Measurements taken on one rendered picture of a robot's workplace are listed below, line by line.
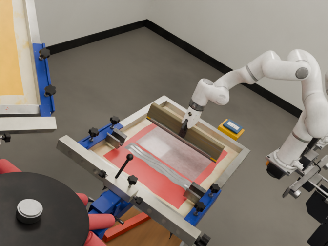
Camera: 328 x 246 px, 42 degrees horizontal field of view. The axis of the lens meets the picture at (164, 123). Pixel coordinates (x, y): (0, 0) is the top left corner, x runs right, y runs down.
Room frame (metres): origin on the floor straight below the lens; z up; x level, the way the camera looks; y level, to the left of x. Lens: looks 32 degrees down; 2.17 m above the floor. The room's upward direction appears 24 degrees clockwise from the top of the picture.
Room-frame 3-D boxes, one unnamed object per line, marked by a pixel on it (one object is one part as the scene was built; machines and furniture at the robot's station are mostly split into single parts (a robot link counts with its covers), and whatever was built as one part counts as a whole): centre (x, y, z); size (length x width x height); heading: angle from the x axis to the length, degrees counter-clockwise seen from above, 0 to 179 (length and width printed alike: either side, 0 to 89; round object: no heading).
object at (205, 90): (1.73, -0.14, 1.33); 0.15 x 0.10 x 0.11; 98
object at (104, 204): (1.19, 0.07, 1.02); 0.17 x 0.06 x 0.05; 163
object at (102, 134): (1.58, 0.24, 0.98); 0.30 x 0.05 x 0.07; 163
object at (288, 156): (1.80, -0.62, 1.21); 0.16 x 0.13 x 0.15; 62
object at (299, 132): (1.80, -0.61, 1.37); 0.13 x 0.10 x 0.16; 8
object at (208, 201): (1.41, -0.29, 0.98); 0.30 x 0.05 x 0.07; 163
